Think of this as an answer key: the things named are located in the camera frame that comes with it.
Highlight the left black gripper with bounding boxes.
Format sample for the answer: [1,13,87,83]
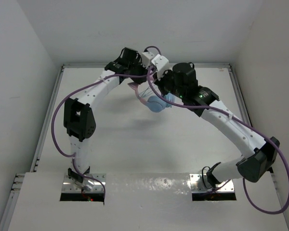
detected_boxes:
[128,59,150,85]

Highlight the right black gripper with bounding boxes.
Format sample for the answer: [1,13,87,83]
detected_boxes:
[153,66,185,99]

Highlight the pink blue cat-ear headphones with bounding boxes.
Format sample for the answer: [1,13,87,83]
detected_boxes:
[128,82,172,113]

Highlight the light blue headphone cable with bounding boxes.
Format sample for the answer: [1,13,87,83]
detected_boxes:
[138,83,159,100]

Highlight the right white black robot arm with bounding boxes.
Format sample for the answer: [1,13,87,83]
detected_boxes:
[153,63,280,187]

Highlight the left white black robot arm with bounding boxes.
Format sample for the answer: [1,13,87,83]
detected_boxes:
[64,48,146,188]

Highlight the white front cover board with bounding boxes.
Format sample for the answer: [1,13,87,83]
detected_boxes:
[9,172,287,231]

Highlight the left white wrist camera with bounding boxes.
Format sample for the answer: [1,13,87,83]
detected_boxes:
[140,51,154,68]

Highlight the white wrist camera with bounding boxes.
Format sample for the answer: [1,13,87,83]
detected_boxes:
[140,51,154,68]
[151,54,171,80]

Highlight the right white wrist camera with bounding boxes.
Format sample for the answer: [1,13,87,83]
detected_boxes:
[151,54,171,80]

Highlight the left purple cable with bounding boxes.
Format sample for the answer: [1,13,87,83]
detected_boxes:
[52,45,162,198]

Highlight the purple cable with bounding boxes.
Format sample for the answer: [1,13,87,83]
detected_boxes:
[146,66,289,214]
[52,45,162,198]

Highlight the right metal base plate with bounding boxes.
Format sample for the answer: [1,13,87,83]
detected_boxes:
[189,172,235,194]

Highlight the metal base plate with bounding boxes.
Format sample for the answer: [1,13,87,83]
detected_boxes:
[189,172,235,194]
[61,174,106,193]

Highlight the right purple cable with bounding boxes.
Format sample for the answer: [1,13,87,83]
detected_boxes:
[146,66,289,214]

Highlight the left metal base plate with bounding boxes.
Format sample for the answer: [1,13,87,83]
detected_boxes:
[61,174,106,193]

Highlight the aluminium table frame rail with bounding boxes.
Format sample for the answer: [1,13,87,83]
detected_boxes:
[0,63,279,231]

